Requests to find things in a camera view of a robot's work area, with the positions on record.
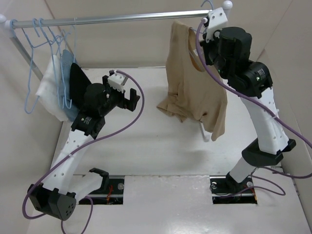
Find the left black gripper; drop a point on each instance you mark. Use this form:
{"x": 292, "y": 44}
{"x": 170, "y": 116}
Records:
{"x": 129, "y": 104}

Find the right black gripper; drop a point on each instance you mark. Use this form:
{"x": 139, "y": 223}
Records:
{"x": 207, "y": 46}

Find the light blue wire hanger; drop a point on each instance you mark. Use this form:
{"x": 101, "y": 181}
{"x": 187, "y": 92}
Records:
{"x": 211, "y": 7}

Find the beige t shirt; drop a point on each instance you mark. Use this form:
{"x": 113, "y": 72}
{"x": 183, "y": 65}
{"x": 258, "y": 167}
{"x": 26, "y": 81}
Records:
{"x": 192, "y": 92}

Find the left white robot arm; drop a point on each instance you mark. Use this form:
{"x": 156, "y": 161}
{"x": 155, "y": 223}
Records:
{"x": 54, "y": 194}

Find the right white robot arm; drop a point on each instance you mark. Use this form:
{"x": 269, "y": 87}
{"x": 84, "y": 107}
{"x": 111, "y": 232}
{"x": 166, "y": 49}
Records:
{"x": 255, "y": 88}

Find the blue hanger with black garment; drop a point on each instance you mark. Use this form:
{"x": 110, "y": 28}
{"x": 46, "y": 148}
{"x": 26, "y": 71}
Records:
{"x": 74, "y": 41}

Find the blue hanger with white garment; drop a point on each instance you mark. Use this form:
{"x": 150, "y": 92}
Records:
{"x": 54, "y": 61}

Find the empty blue hanger far left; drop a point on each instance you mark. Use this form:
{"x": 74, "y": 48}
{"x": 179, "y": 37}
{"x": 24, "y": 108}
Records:
{"x": 29, "y": 58}

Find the black hanging garment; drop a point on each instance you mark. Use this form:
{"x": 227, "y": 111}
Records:
{"x": 78, "y": 83}

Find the blue hanging garment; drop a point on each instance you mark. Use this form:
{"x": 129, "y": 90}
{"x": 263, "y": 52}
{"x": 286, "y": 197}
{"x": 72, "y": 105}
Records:
{"x": 67, "y": 62}

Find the white hanging garment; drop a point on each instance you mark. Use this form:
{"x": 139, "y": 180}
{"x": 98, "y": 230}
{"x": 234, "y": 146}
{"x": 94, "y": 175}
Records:
{"x": 47, "y": 91}

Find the silver clothes rack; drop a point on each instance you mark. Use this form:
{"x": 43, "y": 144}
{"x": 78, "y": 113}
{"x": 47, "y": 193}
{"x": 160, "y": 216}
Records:
{"x": 4, "y": 22}

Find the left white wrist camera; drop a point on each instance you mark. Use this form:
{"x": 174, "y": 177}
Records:
{"x": 116, "y": 80}

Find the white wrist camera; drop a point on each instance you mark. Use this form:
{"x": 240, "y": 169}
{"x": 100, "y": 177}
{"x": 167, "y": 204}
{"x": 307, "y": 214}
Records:
{"x": 116, "y": 80}
{"x": 215, "y": 20}

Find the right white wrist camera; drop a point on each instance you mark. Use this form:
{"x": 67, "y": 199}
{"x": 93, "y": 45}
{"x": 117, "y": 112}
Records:
{"x": 215, "y": 20}

